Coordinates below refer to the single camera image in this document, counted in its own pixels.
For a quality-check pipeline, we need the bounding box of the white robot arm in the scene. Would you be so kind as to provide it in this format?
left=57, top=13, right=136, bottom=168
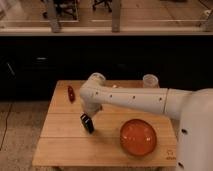
left=79, top=73, right=213, bottom=171

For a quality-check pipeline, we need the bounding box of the red upright eraser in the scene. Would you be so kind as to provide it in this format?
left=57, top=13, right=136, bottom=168
left=68, top=86, right=75, bottom=103

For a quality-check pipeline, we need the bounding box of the wooden table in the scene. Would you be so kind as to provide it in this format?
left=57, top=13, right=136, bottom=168
left=33, top=80, right=176, bottom=167

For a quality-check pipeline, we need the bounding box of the orange round bowl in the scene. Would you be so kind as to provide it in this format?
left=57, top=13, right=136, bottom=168
left=120, top=119, right=157, bottom=157

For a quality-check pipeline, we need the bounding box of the black office chair left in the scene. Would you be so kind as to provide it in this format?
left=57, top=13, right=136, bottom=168
left=41, top=0, right=80, bottom=21

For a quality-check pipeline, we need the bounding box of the black office chair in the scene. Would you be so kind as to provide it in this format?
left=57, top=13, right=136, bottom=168
left=41, top=0, right=80, bottom=21
left=91, top=0, right=113, bottom=13

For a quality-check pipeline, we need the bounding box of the black office chair right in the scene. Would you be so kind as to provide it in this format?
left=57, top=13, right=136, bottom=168
left=91, top=0, right=113, bottom=13

